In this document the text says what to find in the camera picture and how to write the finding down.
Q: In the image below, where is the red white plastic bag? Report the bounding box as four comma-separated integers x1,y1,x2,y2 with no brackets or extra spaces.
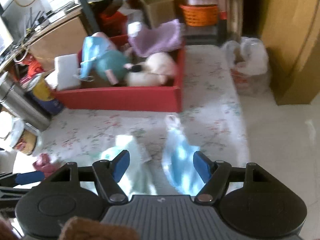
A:
98,8,127,37

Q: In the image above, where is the blue yellow drink can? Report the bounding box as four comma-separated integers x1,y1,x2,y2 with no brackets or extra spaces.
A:
25,74,64,115

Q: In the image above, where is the wooden cabinet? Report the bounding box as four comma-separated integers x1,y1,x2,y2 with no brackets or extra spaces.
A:
259,0,319,105

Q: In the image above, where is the stainless steel thermos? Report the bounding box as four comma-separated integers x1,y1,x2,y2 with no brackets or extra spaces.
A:
1,72,51,132

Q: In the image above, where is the pink knitted hat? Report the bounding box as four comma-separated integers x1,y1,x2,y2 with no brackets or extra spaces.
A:
33,153,59,178

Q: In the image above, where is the brown cardboard box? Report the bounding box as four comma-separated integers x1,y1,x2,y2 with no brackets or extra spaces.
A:
140,0,176,28

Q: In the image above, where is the orange plastic basket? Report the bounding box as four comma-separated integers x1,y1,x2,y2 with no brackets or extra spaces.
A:
179,4,219,27

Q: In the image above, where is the black metal shelf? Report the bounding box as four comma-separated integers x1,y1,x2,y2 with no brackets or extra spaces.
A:
79,0,243,45

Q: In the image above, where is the white lidded glass jar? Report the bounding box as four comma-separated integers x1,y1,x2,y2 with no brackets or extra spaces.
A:
1,111,37,155

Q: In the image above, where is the floral tablecloth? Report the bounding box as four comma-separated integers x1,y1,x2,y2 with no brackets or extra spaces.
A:
12,44,251,198

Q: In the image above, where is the light blue cloth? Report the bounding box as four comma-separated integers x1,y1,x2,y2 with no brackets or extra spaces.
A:
162,113,204,197

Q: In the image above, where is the white plush toy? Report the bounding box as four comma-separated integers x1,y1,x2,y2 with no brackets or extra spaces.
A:
124,52,177,87

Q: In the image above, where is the brown fuzzy sleeve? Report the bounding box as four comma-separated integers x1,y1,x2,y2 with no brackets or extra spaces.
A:
1,216,140,239

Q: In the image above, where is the white foam sponge block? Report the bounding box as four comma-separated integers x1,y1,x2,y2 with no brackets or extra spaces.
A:
54,54,81,91

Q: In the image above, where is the green patterned white towel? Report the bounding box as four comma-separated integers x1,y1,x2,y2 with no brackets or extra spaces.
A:
99,134,157,198

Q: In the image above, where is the purple cloth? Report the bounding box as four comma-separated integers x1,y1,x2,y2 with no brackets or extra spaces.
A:
127,19,183,57

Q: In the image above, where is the red cardboard box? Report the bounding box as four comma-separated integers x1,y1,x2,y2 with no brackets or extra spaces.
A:
54,46,185,113

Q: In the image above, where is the wooden tv stand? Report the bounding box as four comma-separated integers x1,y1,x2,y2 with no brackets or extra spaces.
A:
1,8,88,71

